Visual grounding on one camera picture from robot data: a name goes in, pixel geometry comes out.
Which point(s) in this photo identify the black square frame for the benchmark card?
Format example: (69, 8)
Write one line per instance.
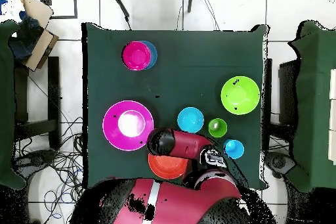
(65, 17)

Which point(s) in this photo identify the stack of white boxes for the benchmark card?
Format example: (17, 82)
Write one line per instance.
(333, 116)

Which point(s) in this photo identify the black chair base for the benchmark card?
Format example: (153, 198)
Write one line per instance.
(279, 162)
(34, 159)

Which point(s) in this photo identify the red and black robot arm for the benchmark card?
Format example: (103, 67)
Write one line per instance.
(183, 203)

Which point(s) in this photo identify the small light blue bowl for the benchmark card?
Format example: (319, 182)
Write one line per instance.
(190, 120)

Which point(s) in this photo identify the large green bowl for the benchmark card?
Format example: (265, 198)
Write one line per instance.
(240, 95)

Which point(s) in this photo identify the dark blue bowl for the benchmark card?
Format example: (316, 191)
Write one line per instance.
(154, 55)

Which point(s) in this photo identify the large pink bowl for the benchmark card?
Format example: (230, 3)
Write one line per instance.
(113, 134)

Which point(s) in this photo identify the small red bowl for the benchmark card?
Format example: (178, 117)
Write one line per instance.
(136, 55)

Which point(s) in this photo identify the orange bowl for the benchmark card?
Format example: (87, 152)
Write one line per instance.
(168, 166)

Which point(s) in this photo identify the dark green table cloth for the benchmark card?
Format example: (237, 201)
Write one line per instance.
(197, 63)

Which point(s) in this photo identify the black tripod leg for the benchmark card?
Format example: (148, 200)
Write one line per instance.
(120, 3)
(190, 0)

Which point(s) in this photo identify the dark blue cloth bag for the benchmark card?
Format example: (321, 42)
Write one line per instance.
(26, 40)

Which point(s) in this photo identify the green cloth side table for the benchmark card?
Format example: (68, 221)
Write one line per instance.
(315, 103)
(5, 103)

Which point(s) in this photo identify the black bench frame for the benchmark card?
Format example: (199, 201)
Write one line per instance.
(53, 90)

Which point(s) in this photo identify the blue cup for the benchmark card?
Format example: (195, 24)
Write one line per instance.
(236, 151)

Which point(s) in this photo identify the green cup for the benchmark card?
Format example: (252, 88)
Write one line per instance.
(221, 129)

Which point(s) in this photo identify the cardboard box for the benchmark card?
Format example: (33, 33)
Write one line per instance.
(39, 48)

